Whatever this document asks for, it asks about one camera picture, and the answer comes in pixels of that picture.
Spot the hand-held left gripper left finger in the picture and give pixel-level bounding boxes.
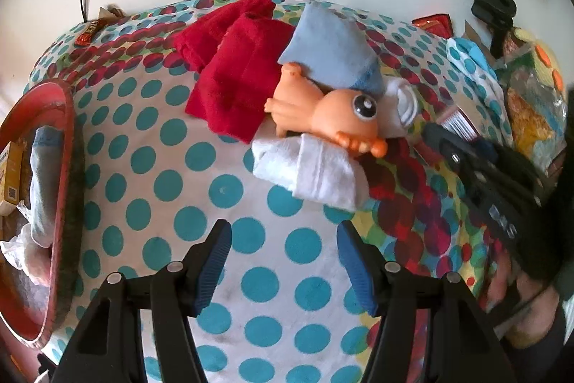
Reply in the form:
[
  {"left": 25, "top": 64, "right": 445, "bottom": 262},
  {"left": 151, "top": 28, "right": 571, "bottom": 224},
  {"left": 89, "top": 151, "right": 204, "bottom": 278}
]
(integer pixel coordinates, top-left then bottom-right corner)
[{"left": 51, "top": 219, "right": 234, "bottom": 383}]

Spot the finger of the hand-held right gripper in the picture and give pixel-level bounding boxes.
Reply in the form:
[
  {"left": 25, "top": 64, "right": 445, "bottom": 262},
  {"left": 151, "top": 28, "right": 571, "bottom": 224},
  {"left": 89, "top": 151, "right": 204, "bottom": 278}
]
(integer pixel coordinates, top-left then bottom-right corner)
[
  {"left": 422, "top": 122, "right": 483, "bottom": 186},
  {"left": 471, "top": 136, "right": 512, "bottom": 173}
]

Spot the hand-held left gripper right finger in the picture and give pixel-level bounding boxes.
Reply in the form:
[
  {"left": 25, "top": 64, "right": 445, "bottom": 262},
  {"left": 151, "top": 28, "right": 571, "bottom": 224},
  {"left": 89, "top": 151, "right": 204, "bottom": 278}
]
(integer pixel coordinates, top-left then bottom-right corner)
[{"left": 336, "top": 220, "right": 516, "bottom": 383}]

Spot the white sock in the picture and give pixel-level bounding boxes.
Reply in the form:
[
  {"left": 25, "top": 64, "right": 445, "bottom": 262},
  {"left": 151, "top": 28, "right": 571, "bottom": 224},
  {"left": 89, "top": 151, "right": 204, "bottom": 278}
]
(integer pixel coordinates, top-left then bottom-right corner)
[
  {"left": 0, "top": 204, "right": 53, "bottom": 286},
  {"left": 380, "top": 77, "right": 423, "bottom": 140},
  {"left": 251, "top": 133, "right": 371, "bottom": 212}
]

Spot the orange plastic toy animal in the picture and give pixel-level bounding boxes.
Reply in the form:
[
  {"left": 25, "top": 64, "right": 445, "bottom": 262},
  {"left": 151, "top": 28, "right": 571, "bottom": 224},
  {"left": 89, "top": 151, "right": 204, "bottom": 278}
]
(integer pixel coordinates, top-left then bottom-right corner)
[{"left": 264, "top": 62, "right": 389, "bottom": 160}]

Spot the light blue grey sock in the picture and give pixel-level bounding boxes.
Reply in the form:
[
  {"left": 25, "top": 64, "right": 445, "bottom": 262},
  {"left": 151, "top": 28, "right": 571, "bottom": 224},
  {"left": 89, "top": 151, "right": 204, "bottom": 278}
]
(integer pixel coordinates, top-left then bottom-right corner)
[{"left": 277, "top": 1, "right": 387, "bottom": 97}]

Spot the red lined oval basket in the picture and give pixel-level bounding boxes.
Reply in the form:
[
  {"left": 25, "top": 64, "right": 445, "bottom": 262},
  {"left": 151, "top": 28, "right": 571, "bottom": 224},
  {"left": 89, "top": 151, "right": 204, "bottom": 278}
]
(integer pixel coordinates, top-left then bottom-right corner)
[{"left": 0, "top": 80, "right": 87, "bottom": 351}]

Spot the red towel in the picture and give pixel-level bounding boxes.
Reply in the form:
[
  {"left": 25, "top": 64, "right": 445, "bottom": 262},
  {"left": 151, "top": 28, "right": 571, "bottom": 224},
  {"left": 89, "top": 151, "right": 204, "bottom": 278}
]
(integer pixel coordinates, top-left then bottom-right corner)
[{"left": 173, "top": 0, "right": 297, "bottom": 144}]

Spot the person's right hand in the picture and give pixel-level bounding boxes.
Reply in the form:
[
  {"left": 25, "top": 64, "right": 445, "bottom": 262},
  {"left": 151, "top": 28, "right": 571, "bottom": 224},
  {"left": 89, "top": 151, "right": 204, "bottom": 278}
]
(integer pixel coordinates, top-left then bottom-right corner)
[{"left": 486, "top": 251, "right": 563, "bottom": 348}]

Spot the red and white box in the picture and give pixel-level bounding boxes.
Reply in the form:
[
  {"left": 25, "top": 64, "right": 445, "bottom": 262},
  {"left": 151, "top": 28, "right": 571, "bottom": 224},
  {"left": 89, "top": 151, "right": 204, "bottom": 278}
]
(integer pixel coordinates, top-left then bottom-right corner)
[{"left": 436, "top": 105, "right": 481, "bottom": 142}]

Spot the clear bag of snacks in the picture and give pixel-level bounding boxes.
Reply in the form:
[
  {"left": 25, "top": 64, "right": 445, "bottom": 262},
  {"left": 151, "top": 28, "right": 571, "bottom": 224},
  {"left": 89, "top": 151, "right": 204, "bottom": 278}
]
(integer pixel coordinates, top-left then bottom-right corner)
[{"left": 503, "top": 69, "right": 566, "bottom": 177}]

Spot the white teal dotted cloth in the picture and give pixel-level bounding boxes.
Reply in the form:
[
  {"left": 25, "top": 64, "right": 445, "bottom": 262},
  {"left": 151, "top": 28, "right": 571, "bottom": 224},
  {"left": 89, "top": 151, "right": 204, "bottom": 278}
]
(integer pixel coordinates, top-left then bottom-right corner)
[{"left": 445, "top": 35, "right": 515, "bottom": 147}]

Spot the yellow knitted toy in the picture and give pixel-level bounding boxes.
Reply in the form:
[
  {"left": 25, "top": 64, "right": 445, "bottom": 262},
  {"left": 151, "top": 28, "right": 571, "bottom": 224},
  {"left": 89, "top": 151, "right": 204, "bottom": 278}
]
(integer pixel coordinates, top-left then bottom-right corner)
[{"left": 515, "top": 26, "right": 566, "bottom": 97}]

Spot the brown cardboard piece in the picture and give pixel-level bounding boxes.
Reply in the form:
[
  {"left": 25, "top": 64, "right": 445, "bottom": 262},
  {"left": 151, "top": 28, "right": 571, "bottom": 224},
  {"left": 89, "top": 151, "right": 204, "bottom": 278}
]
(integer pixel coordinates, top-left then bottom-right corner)
[{"left": 463, "top": 19, "right": 495, "bottom": 52}]

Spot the red snack packet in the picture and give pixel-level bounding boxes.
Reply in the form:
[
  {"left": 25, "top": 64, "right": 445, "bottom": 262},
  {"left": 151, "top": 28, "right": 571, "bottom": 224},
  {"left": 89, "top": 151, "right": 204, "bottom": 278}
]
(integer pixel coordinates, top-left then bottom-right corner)
[{"left": 411, "top": 13, "right": 455, "bottom": 39}]

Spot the polka dot blanket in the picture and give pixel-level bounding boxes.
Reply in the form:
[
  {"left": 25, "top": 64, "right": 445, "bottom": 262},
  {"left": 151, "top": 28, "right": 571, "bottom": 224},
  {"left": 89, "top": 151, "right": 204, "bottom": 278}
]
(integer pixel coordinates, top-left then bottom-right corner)
[{"left": 22, "top": 0, "right": 516, "bottom": 383}]

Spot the black desk clamp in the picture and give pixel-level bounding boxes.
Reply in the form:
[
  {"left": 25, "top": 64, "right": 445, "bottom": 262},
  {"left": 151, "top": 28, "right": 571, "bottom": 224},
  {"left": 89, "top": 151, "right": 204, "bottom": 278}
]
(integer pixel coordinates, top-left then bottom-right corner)
[{"left": 470, "top": 0, "right": 517, "bottom": 59}]

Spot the crumpled white sock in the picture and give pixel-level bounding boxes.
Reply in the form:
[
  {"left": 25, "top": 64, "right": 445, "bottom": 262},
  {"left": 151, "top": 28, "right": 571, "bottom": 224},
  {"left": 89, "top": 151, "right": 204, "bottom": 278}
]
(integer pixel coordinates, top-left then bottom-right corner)
[{"left": 0, "top": 204, "right": 53, "bottom": 286}]

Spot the pale blue sock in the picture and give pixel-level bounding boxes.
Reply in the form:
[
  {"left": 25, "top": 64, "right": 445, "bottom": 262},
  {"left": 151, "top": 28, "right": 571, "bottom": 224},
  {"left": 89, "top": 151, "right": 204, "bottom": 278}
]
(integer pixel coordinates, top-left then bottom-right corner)
[{"left": 26, "top": 126, "right": 62, "bottom": 250}]

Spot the yellow cardboard box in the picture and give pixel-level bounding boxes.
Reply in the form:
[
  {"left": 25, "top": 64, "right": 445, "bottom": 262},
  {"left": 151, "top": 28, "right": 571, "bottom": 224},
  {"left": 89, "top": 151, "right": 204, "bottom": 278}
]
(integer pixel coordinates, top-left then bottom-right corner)
[{"left": 0, "top": 140, "right": 26, "bottom": 217}]

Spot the red candy bar wrapper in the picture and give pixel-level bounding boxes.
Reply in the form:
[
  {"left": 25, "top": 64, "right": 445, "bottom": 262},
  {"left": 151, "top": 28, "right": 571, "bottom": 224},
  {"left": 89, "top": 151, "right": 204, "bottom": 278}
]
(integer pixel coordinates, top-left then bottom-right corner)
[{"left": 75, "top": 19, "right": 109, "bottom": 48}]

